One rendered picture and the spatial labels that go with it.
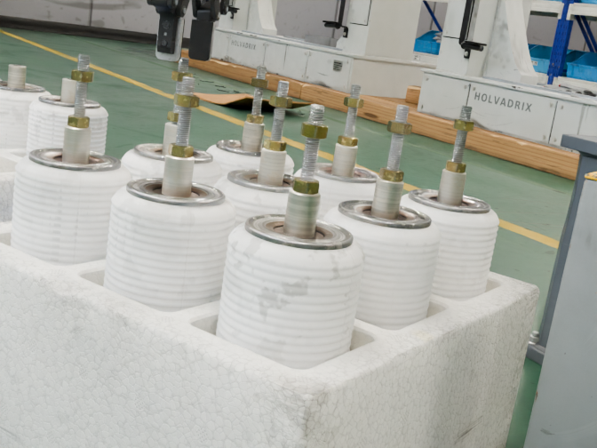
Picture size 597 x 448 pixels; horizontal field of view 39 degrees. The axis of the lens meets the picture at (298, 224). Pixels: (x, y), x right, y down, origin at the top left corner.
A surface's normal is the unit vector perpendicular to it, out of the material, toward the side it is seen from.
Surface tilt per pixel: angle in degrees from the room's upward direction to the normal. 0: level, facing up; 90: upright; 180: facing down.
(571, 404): 90
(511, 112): 90
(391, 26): 90
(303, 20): 90
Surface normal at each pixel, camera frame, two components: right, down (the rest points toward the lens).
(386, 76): 0.52, 0.27
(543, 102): -0.84, 0.00
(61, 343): -0.58, 0.11
